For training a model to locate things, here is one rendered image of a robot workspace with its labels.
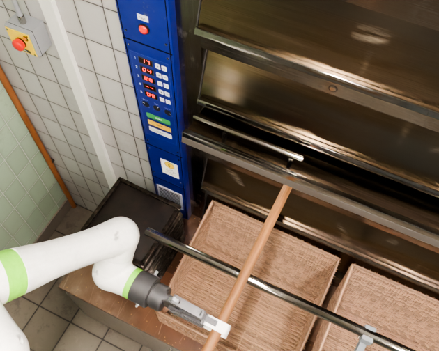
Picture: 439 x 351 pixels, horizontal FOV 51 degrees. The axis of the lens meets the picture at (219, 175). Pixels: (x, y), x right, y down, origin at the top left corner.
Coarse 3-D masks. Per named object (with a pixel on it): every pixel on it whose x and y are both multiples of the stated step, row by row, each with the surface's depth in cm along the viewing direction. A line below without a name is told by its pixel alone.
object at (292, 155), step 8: (200, 120) 130; (208, 120) 129; (224, 128) 128; (232, 128) 128; (224, 136) 130; (240, 136) 127; (248, 136) 126; (264, 144) 125; (272, 144) 125; (280, 152) 125; (288, 152) 124; (288, 160) 125; (288, 168) 127
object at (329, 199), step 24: (216, 120) 138; (192, 144) 132; (240, 144) 132; (288, 144) 134; (312, 168) 129; (336, 168) 130; (360, 168) 131; (312, 192) 125; (360, 192) 125; (384, 192) 126; (408, 192) 126; (408, 216) 121; (432, 216) 122; (432, 240) 118
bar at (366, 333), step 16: (160, 240) 142; (176, 240) 142; (192, 256) 140; (208, 256) 139; (224, 272) 138; (272, 288) 134; (304, 304) 132; (336, 320) 130; (368, 336) 128; (384, 336) 128
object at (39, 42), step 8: (16, 16) 143; (8, 24) 141; (16, 24) 141; (24, 24) 141; (32, 24) 141; (40, 24) 142; (8, 32) 143; (16, 32) 141; (24, 32) 140; (32, 32) 140; (40, 32) 144; (32, 40) 142; (40, 40) 145; (48, 40) 148; (24, 48) 146; (32, 48) 144; (40, 48) 146; (48, 48) 150
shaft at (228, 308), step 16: (288, 192) 148; (272, 208) 144; (272, 224) 142; (256, 240) 139; (256, 256) 136; (240, 272) 134; (240, 288) 131; (224, 304) 129; (224, 320) 126; (208, 336) 125
